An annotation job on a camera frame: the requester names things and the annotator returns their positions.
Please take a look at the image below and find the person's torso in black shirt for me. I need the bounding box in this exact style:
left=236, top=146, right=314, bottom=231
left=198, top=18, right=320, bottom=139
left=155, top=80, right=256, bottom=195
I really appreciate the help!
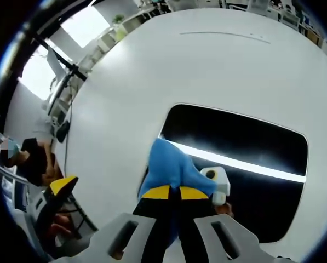
left=0, top=133, right=64, bottom=188

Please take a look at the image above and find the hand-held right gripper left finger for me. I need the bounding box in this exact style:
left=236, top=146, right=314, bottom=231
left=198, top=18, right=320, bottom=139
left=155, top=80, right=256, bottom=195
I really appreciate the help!
left=90, top=185, right=177, bottom=263

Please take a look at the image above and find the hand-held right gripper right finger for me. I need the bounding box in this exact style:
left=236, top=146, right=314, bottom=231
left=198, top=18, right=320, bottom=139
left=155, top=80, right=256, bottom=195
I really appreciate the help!
left=178, top=186, right=260, bottom=263

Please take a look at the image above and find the white shelf unit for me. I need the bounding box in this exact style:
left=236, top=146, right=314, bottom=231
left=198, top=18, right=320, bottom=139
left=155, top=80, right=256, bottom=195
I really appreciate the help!
left=78, top=5, right=158, bottom=75

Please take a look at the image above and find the black oval desk device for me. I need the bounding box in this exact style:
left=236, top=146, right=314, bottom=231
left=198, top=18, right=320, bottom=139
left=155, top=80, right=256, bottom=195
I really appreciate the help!
left=56, top=120, right=71, bottom=144

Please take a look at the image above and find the blue cleaning cloth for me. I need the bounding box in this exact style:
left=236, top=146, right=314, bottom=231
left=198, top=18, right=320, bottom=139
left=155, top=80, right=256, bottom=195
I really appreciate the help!
left=137, top=138, right=219, bottom=244

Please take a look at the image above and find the person's left hand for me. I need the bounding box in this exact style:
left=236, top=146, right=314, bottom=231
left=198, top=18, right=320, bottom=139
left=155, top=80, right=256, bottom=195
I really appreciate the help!
left=49, top=213, right=74, bottom=238

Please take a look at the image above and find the thin black desk cable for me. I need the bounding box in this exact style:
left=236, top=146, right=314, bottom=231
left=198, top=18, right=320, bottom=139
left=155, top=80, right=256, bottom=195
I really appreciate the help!
left=64, top=104, right=72, bottom=178

